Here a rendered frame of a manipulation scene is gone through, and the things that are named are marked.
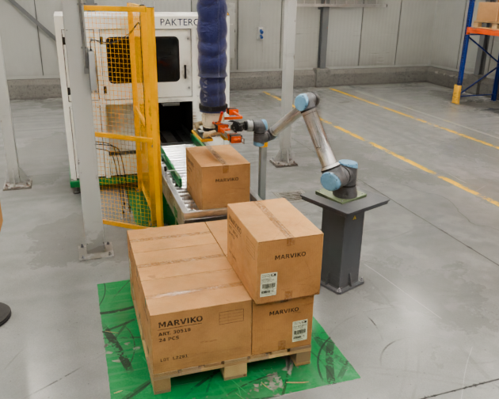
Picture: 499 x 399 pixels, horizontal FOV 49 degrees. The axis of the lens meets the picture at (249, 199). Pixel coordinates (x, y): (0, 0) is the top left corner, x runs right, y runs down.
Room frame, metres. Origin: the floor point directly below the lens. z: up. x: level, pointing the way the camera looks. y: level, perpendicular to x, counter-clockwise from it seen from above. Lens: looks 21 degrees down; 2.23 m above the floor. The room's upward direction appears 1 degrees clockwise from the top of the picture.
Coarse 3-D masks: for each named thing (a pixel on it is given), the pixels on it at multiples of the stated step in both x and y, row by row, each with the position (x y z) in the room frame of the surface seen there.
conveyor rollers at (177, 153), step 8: (184, 144) 6.15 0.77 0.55; (192, 144) 6.17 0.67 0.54; (168, 152) 5.81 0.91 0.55; (176, 152) 5.83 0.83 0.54; (184, 152) 5.86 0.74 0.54; (176, 160) 5.56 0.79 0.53; (184, 160) 5.51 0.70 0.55; (176, 168) 5.28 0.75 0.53; (184, 168) 5.24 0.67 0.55; (184, 176) 5.04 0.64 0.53; (176, 184) 4.75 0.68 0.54; (184, 184) 4.77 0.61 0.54; (184, 192) 4.58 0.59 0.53; (184, 200) 4.33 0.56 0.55; (192, 200) 4.34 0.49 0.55; (192, 208) 4.16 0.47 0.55
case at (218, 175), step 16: (192, 160) 4.32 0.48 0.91; (208, 160) 4.21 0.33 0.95; (224, 160) 4.22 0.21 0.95; (240, 160) 4.23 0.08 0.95; (192, 176) 4.33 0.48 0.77; (208, 176) 4.04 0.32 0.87; (224, 176) 4.08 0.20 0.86; (240, 176) 4.12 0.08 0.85; (192, 192) 4.35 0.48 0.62; (208, 192) 4.04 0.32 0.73; (224, 192) 4.08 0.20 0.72; (240, 192) 4.13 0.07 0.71; (208, 208) 4.04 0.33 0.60
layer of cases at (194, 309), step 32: (192, 224) 3.84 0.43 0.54; (224, 224) 3.85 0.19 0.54; (128, 256) 3.71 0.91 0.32; (160, 256) 3.29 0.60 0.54; (192, 256) 3.29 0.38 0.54; (224, 256) 3.30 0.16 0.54; (160, 288) 2.87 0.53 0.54; (192, 288) 2.87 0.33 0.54; (224, 288) 2.88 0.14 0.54; (160, 320) 2.59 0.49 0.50; (192, 320) 2.65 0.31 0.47; (224, 320) 2.71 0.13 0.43; (256, 320) 2.77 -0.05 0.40; (288, 320) 2.84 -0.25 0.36; (160, 352) 2.59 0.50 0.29; (192, 352) 2.65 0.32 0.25; (224, 352) 2.71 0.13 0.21; (256, 352) 2.77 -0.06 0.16
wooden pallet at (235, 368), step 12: (132, 288) 3.54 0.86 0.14; (132, 300) 3.60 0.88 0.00; (144, 348) 2.98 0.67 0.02; (288, 348) 2.86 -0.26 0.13; (300, 348) 2.86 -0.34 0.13; (228, 360) 2.71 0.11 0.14; (240, 360) 2.74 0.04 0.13; (252, 360) 2.76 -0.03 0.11; (300, 360) 2.86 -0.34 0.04; (168, 372) 2.60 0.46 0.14; (180, 372) 2.63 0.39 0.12; (192, 372) 2.64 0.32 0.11; (228, 372) 2.71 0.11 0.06; (240, 372) 2.74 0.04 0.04; (156, 384) 2.58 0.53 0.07; (168, 384) 2.60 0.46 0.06
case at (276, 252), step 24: (240, 216) 3.06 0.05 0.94; (264, 216) 3.07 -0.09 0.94; (288, 216) 3.07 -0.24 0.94; (240, 240) 3.00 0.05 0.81; (264, 240) 2.73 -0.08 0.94; (288, 240) 2.76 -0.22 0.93; (312, 240) 2.81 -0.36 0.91; (240, 264) 2.99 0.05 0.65; (264, 264) 2.71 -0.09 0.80; (288, 264) 2.76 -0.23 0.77; (312, 264) 2.81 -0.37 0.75; (264, 288) 2.72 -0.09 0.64; (288, 288) 2.77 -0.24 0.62; (312, 288) 2.81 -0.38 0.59
